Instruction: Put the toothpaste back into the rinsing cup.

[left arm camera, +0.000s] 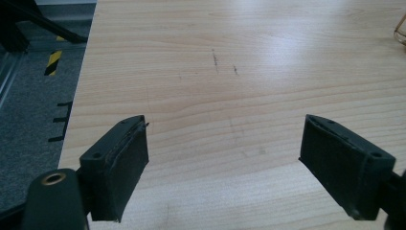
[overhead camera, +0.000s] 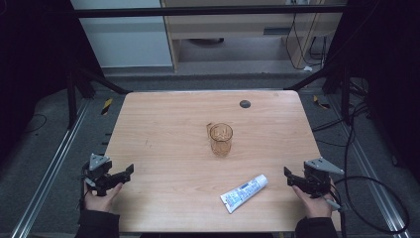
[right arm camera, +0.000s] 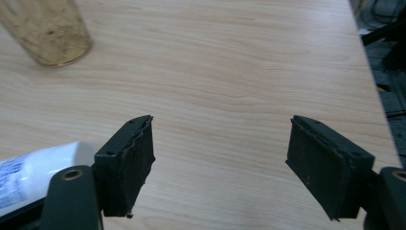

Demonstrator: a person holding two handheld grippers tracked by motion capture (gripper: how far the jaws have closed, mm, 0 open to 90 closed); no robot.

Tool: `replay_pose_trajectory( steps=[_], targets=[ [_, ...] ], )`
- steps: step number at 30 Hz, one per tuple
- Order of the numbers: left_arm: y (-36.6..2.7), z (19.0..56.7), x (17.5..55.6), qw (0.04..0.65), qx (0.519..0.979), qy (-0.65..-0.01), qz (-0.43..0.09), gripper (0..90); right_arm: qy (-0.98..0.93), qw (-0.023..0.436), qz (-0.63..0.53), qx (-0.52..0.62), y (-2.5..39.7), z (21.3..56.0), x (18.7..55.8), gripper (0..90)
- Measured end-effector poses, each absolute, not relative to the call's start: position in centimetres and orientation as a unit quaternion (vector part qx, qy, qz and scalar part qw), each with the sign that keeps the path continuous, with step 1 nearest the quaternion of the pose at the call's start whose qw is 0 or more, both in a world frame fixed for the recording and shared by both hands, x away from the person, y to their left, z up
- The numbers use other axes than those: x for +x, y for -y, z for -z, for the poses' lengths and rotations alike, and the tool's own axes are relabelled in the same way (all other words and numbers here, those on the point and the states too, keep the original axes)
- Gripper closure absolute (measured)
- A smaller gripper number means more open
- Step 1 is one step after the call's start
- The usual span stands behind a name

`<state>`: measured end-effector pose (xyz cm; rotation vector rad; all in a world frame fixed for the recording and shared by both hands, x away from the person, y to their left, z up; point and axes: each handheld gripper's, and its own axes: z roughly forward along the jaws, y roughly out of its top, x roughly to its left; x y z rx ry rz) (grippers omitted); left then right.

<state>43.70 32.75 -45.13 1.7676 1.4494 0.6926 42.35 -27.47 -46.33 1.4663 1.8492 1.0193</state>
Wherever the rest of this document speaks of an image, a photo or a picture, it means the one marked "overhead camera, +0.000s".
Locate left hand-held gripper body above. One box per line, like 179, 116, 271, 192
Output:
81, 153, 117, 198

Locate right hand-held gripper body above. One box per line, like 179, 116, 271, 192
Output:
302, 157, 346, 199

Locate white blue toothpaste tube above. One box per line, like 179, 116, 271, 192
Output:
219, 174, 269, 215

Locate transparent brown cup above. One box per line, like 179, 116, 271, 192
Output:
206, 122, 235, 158

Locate person's right hand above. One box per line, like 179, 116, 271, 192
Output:
291, 184, 335, 219

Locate person's left hand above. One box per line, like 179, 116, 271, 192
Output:
83, 181, 124, 213

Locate yellow black tape marker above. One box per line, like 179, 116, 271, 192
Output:
100, 97, 114, 116
312, 94, 331, 110

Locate black curtain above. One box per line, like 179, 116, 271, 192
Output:
325, 0, 420, 184
0, 0, 104, 167

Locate white cabinet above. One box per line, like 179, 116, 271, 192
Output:
69, 0, 174, 69

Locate light wooden desk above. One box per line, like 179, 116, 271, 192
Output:
159, 0, 349, 72

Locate grey cable plug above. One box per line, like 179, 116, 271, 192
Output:
320, 196, 344, 212

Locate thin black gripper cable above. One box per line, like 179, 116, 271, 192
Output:
77, 178, 88, 211

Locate aluminium floor rail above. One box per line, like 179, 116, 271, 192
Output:
328, 97, 412, 238
9, 98, 92, 238

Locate black floor cables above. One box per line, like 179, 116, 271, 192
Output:
311, 100, 372, 148

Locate thin black floor cable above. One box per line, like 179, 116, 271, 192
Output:
23, 113, 49, 135

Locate black metal frame stand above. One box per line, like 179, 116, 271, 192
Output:
284, 60, 354, 126
64, 63, 134, 131

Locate black looped gripper cable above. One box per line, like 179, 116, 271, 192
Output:
325, 176, 411, 238

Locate black hanging desk cables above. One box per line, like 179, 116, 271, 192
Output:
284, 12, 329, 71

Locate black horizontal frame bar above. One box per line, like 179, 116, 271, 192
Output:
69, 5, 349, 19

